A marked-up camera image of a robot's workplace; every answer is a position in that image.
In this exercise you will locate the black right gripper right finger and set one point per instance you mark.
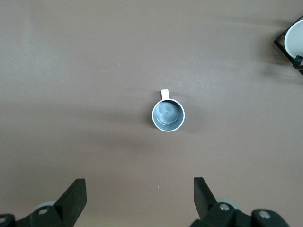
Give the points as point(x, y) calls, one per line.
point(206, 203)

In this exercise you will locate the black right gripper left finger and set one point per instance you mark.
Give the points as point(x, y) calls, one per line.
point(68, 205)

